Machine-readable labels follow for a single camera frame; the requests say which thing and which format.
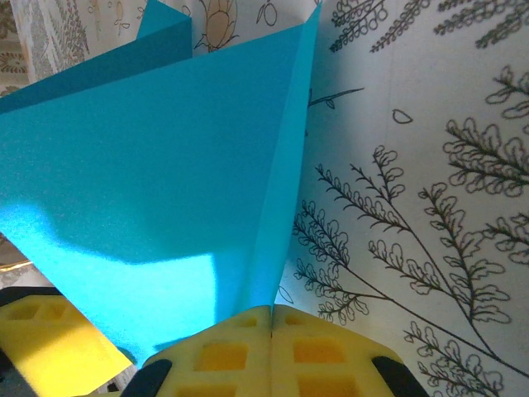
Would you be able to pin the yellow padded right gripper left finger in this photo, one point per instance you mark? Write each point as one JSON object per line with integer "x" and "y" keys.
{"x": 223, "y": 360}

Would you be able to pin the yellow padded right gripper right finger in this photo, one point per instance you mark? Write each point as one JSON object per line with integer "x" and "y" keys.
{"x": 322, "y": 360}

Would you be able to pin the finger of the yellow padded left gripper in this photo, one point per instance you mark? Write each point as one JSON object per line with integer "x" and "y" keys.
{"x": 45, "y": 343}

